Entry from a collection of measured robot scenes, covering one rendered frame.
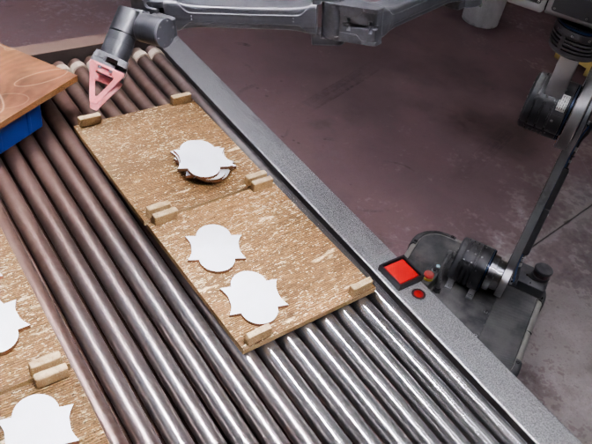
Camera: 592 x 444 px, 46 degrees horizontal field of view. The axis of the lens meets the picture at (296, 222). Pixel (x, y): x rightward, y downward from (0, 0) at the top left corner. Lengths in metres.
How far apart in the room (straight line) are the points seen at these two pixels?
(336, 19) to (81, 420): 0.89
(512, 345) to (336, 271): 1.11
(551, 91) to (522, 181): 1.85
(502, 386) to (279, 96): 2.67
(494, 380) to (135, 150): 1.02
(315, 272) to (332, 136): 2.15
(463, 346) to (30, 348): 0.87
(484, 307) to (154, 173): 1.35
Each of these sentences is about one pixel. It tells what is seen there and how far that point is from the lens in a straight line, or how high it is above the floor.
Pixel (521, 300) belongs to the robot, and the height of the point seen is 0.24.
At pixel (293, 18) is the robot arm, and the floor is 1.41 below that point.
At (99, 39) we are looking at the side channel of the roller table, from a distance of 2.29.
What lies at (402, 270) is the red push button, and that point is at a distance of 1.63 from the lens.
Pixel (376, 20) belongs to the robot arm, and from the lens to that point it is 1.43.
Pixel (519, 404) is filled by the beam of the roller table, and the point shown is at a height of 0.92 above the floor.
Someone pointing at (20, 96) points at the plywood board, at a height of 1.04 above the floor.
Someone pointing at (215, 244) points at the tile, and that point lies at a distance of 1.57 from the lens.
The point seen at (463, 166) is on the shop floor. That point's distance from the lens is 3.70.
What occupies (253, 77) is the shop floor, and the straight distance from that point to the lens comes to 4.04.
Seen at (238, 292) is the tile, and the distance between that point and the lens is 1.48.
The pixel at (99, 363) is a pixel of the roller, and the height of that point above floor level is 0.92.
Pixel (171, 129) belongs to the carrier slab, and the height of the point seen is 0.94.
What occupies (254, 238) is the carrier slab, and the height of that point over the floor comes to 0.94.
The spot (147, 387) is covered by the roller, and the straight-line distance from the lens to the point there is 1.36.
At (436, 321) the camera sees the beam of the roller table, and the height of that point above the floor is 0.91.
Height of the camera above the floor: 2.04
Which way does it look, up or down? 41 degrees down
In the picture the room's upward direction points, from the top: 11 degrees clockwise
